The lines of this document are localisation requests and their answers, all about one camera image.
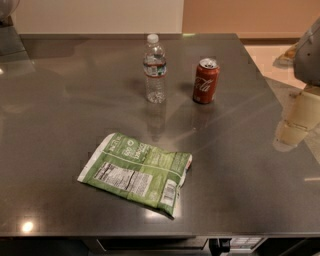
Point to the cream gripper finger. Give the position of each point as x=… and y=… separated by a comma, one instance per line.
x=290, y=135

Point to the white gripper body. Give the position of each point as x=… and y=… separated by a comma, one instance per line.
x=308, y=60

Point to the green jalapeno chip bag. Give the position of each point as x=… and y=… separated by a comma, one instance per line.
x=138, y=172

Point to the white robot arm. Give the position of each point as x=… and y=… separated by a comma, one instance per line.
x=306, y=64

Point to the red coke can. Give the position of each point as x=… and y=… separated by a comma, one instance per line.
x=206, y=80

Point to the clear plastic water bottle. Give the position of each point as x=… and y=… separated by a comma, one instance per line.
x=155, y=69

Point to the dark drawer under table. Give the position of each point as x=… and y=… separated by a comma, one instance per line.
x=193, y=243

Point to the glass bowl at corner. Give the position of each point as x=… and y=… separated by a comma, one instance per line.
x=7, y=7

